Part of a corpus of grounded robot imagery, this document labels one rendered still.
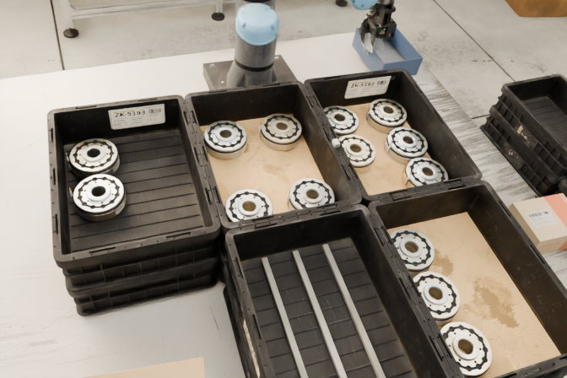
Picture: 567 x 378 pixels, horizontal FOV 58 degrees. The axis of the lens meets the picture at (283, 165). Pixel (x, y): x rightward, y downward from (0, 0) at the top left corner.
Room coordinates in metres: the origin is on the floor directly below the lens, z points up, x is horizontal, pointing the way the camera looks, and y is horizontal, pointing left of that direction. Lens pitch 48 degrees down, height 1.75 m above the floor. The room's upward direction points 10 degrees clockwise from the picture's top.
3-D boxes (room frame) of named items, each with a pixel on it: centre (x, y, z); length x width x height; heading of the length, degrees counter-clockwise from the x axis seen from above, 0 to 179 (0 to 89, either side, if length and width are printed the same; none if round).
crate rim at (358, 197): (0.80, 0.04, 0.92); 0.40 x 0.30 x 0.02; 25
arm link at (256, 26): (1.23, 0.14, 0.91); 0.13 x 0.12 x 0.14; 10
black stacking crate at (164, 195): (0.67, 0.31, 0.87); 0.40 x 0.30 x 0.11; 25
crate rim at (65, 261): (0.67, 0.31, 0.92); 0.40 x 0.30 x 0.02; 25
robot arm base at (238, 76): (1.21, 0.14, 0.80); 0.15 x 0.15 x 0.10
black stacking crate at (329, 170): (0.80, 0.04, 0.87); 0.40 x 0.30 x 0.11; 25
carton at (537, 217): (0.87, -0.69, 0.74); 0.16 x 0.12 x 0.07; 114
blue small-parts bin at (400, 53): (1.49, -0.28, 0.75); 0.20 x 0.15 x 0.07; 29
